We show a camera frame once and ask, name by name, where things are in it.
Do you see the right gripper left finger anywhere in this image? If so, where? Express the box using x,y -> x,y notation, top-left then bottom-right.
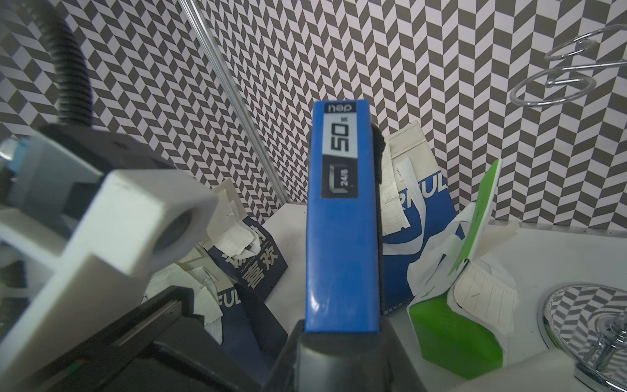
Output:
261,320 -> 305,392

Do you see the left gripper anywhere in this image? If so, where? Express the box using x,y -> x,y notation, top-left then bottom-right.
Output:
14,286 -> 260,391

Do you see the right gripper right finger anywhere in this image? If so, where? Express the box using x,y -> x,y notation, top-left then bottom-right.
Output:
381,318 -> 426,392

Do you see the navy tote bag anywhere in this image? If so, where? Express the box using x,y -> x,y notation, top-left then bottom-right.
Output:
141,244 -> 289,383

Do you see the blue black stapler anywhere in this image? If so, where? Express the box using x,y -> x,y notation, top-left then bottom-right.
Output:
305,100 -> 381,333

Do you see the royal blue tote bag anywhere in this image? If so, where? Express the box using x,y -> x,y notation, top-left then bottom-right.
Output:
383,122 -> 457,314

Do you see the navy bag with white handles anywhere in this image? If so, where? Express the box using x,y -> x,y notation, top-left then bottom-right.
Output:
202,179 -> 287,302

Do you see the blue cream tote bag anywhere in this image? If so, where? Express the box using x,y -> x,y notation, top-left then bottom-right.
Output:
452,350 -> 576,392

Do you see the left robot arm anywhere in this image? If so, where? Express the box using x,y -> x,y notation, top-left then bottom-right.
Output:
1,1 -> 258,391

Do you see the chrome mug tree stand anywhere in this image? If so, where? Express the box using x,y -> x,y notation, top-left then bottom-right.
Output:
508,24 -> 627,392

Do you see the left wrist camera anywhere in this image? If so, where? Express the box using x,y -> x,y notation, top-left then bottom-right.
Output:
1,124 -> 219,391

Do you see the aluminium corner post left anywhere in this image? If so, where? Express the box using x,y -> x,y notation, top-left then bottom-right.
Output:
180,0 -> 291,204

